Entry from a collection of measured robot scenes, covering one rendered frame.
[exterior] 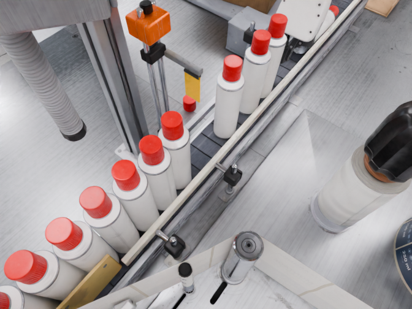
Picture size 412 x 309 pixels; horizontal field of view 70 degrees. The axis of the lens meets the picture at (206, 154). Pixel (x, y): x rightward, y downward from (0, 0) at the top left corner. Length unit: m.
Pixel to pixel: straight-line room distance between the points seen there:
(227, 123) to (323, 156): 0.23
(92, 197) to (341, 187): 0.37
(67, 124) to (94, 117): 0.38
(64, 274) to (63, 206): 0.28
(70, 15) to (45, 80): 0.13
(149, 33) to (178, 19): 0.65
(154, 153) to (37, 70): 0.17
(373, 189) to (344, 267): 0.20
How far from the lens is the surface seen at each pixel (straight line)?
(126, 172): 0.41
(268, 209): 0.61
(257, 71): 0.62
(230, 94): 0.55
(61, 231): 0.40
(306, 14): 0.73
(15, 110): 0.91
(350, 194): 0.51
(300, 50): 0.90
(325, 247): 0.62
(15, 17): 0.27
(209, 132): 0.68
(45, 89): 0.39
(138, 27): 0.43
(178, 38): 0.99
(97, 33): 0.45
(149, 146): 0.42
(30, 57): 0.36
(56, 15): 0.27
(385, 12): 1.27
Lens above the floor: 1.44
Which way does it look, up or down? 59 degrees down
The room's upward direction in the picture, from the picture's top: 2 degrees clockwise
